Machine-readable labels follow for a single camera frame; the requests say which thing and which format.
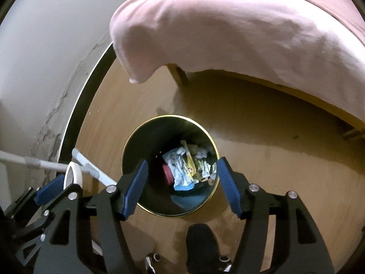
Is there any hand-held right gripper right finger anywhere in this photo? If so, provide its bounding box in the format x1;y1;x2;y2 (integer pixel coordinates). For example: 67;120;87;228
216;156;335;274

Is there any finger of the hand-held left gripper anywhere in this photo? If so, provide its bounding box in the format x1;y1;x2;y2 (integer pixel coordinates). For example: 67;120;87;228
5;175;66;227
11;205;53;264

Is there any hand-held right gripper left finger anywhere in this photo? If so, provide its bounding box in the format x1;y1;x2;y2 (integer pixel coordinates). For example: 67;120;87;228
34;159;149;274

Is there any white tube wrapper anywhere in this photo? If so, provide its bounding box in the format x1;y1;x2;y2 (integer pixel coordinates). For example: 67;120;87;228
203;162;219;186

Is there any red plastic lid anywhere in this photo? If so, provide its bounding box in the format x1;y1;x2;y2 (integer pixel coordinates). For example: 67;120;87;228
162;164;175;185

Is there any yellow snack bag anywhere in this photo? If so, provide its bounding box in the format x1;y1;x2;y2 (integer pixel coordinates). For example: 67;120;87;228
181;140;209;183

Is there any blue and white pouch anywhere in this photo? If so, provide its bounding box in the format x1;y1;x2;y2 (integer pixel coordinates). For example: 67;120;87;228
162;147;197;192

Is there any black trash bin gold rim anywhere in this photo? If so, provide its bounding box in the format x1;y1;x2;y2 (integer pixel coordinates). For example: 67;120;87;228
121;115;220;218

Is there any black skirting board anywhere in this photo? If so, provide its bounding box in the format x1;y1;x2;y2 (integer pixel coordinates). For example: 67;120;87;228
56;41;115;164

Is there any pink bed sheet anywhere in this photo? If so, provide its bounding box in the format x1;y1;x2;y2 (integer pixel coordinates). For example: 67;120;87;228
109;0;365;124

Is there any white desk leg frame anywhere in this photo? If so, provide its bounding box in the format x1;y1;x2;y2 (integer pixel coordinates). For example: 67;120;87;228
0;148;118;188

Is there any wooden bed frame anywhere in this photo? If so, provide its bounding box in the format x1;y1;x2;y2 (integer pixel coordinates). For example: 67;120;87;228
167;62;365;141

